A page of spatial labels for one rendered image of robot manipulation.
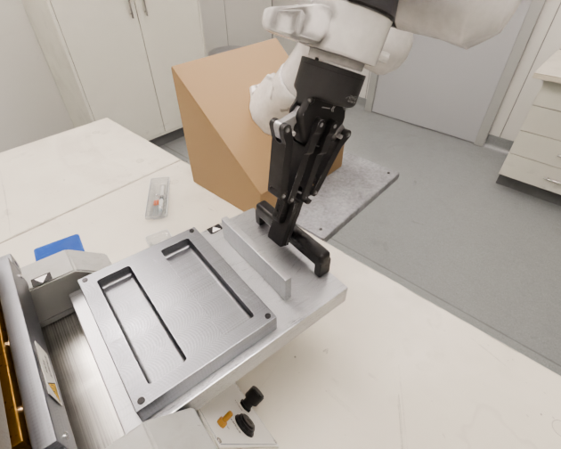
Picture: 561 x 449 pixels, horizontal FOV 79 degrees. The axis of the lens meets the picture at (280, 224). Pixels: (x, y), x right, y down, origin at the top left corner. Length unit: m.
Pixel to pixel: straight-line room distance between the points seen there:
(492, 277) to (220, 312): 1.74
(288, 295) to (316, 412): 0.24
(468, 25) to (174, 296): 0.43
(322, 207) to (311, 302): 0.53
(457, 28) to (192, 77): 0.64
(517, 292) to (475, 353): 1.31
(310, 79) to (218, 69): 0.61
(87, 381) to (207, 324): 0.16
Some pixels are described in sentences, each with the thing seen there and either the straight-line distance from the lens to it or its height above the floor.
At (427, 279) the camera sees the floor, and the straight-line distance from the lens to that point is 1.89.
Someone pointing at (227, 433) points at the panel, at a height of 0.89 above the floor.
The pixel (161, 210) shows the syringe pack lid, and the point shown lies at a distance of 0.95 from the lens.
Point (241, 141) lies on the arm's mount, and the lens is 0.88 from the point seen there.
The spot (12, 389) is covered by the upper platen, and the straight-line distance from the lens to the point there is 0.36.
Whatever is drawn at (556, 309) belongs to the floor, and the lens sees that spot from 2.07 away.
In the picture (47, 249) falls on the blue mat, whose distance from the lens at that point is 0.99.
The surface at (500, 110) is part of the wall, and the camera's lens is 3.17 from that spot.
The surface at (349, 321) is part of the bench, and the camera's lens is 0.71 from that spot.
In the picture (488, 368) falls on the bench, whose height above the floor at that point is 0.75.
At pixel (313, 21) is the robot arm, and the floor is 1.26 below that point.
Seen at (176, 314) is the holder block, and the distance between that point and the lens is 0.42.
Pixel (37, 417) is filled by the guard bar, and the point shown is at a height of 1.05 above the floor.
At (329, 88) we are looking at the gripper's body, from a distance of 0.39.
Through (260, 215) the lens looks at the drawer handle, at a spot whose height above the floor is 0.99.
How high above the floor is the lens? 1.33
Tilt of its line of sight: 41 degrees down
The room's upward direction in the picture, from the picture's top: straight up
